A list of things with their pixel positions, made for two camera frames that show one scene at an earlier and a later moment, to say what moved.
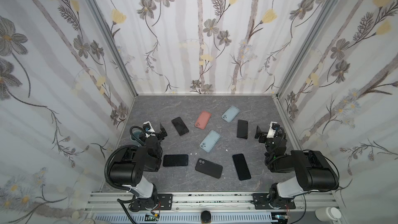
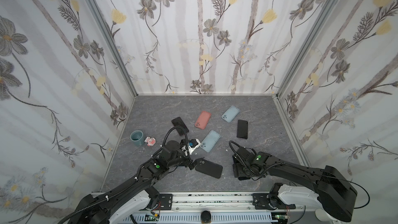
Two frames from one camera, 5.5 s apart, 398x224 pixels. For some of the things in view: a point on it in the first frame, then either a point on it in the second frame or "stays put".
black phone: [212, 169] stays put
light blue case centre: [210, 141] stays put
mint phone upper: [230, 113] stays put
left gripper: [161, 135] to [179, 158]
